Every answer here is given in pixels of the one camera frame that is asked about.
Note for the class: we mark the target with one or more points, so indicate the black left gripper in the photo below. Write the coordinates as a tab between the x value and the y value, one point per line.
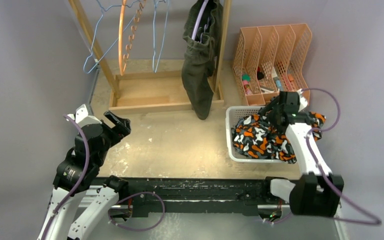
118	131

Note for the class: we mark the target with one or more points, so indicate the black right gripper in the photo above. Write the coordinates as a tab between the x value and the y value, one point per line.
275	104

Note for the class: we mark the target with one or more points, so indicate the orange camouflage shorts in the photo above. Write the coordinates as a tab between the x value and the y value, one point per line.
255	138

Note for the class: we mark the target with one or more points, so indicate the orange plastic hanger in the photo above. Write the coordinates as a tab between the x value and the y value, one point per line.
127	32

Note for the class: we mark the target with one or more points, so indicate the olive green shorts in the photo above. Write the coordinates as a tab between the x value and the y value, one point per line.
200	55

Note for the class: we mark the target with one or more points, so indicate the light blue wire hanger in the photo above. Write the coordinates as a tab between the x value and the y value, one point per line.
104	17

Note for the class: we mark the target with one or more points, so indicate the purple plastic hanger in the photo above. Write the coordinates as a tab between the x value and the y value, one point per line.
198	19

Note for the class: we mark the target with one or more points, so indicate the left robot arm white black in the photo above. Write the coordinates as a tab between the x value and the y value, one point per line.
74	175

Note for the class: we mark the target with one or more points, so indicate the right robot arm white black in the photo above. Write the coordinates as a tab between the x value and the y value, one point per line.
318	190

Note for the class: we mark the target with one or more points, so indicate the wooden clothes rack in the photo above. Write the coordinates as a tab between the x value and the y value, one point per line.
135	92

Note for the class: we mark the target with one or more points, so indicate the white plastic basket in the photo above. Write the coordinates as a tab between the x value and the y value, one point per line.
231	116

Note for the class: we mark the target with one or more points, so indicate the items in file organizer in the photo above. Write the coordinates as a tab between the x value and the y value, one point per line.
265	86

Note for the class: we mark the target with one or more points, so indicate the orange plastic file organizer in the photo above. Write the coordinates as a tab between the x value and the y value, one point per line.
283	47

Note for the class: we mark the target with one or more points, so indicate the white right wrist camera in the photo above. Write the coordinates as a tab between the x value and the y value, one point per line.
303	102

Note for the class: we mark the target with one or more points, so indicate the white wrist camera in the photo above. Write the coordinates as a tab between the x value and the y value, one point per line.
83	116
303	102

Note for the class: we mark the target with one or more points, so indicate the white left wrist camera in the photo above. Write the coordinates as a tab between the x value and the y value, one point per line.
83	116

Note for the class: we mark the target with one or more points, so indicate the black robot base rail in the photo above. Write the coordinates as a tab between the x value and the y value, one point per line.
249	197

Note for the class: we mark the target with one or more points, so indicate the aluminium frame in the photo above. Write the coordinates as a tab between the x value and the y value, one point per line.
75	215

